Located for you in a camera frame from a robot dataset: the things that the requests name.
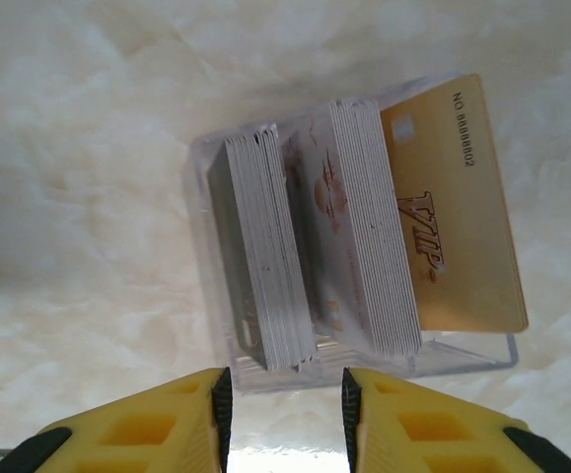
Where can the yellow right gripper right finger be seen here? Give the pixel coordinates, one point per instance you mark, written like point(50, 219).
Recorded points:
point(438, 438)

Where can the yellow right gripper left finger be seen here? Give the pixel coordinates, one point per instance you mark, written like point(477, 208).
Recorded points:
point(142, 433)

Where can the clear acrylic card stand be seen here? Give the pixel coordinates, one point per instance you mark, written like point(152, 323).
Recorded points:
point(462, 357)

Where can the gold VIP card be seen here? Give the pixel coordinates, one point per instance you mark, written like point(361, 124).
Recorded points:
point(462, 222)

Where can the white card stack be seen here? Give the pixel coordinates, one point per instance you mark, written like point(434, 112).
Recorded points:
point(374, 222)

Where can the grey card stack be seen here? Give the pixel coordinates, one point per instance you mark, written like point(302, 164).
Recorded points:
point(270, 246)

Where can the white card with red print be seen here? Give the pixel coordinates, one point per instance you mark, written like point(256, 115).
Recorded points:
point(324, 197)

